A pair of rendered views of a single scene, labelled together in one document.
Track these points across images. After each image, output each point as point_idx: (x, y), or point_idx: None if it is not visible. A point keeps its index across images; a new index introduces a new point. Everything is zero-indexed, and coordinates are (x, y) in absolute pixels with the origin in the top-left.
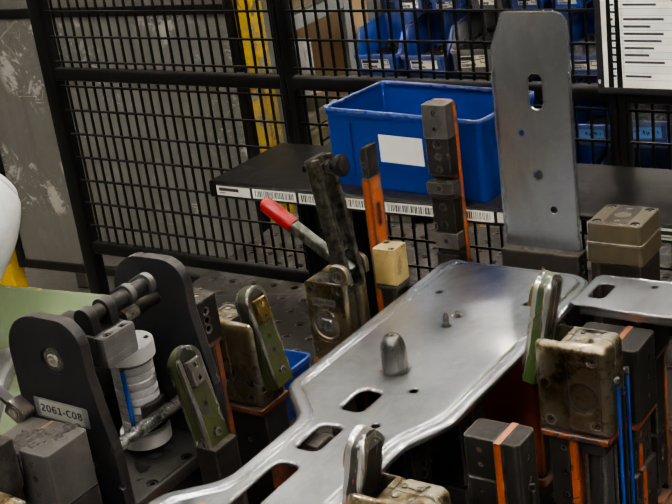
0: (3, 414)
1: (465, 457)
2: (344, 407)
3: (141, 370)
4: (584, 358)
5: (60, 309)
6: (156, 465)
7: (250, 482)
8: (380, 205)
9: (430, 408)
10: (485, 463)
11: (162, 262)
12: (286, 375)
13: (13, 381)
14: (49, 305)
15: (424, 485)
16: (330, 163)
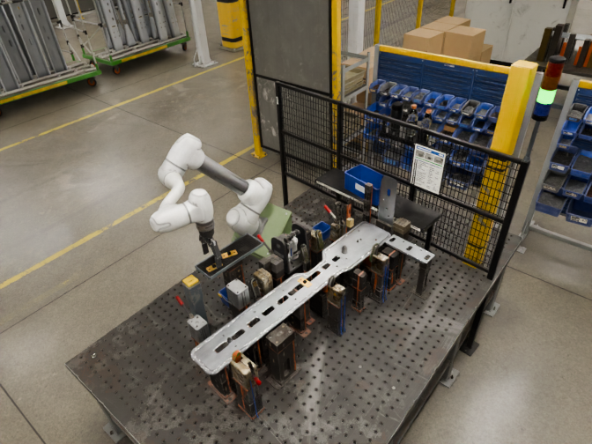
0: (262, 232)
1: (355, 269)
2: None
3: (294, 246)
4: (380, 261)
5: (277, 210)
6: (294, 262)
7: (311, 274)
8: (350, 210)
9: (348, 264)
10: (356, 277)
11: (301, 227)
12: (322, 247)
13: (265, 225)
14: (275, 209)
15: (341, 286)
16: (339, 204)
